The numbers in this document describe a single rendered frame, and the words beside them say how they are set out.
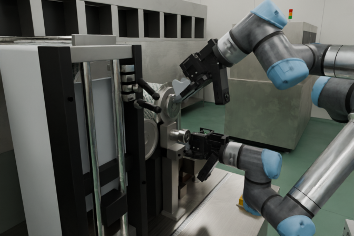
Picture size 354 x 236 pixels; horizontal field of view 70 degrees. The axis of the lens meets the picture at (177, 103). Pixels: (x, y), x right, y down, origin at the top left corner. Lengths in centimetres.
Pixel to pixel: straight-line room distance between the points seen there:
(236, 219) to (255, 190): 15
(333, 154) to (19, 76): 75
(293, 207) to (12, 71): 72
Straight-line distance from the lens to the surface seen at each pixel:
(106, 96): 46
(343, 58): 65
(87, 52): 39
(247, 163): 75
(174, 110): 79
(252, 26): 61
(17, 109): 70
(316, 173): 72
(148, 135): 73
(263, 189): 78
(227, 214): 91
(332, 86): 86
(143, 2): 120
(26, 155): 72
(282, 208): 72
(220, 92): 67
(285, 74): 56
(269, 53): 58
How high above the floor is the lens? 145
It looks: 14 degrees down
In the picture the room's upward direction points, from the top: straight up
